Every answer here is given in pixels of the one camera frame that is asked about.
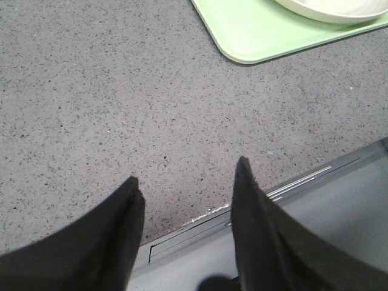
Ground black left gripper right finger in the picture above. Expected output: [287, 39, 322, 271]
[231, 156, 387, 290]

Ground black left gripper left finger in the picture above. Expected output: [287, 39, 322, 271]
[1, 176, 145, 290]

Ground beige round plate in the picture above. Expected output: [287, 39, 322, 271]
[276, 0, 387, 24]

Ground light green plastic tray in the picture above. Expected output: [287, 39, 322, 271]
[192, 1, 387, 64]

